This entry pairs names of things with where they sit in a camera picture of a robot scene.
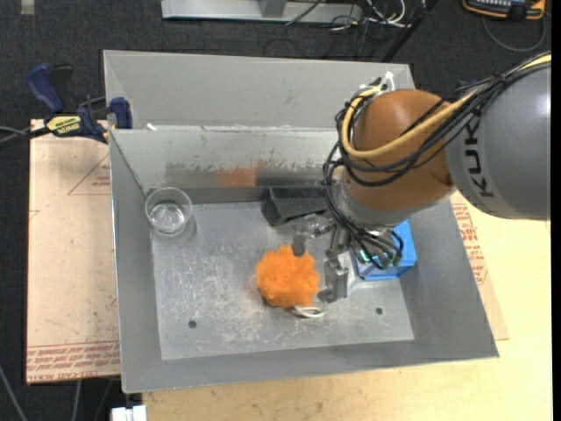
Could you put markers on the clear glass cup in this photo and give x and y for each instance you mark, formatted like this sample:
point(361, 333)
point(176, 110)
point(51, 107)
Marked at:
point(168, 212)

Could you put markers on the blue box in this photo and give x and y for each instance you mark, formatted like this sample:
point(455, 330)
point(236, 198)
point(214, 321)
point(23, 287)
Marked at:
point(407, 257)

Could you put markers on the dark green flat block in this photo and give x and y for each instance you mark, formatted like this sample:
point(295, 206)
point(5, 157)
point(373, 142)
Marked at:
point(287, 206)

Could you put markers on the grey metal bin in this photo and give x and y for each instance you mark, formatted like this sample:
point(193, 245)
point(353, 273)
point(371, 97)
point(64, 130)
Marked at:
point(210, 279)

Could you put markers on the orange mesh bath pouf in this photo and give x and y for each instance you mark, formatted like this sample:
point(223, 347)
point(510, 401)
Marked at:
point(286, 281)

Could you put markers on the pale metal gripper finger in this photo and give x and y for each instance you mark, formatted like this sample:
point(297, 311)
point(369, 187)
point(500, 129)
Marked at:
point(335, 281)
point(300, 243)

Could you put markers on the brown cardboard board, red print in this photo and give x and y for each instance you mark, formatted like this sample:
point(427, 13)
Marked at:
point(70, 252)

